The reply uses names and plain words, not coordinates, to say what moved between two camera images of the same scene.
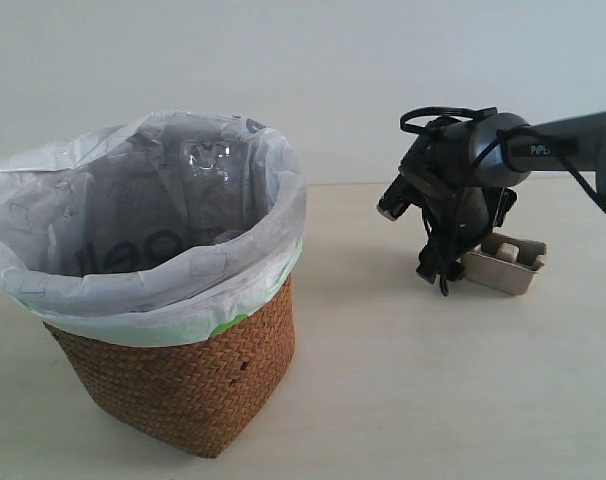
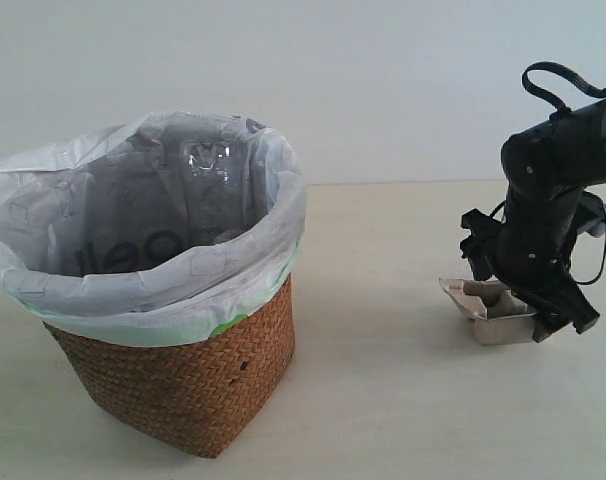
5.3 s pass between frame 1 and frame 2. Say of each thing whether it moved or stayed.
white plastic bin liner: stayed
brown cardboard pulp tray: moved
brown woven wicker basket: stayed
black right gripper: moved
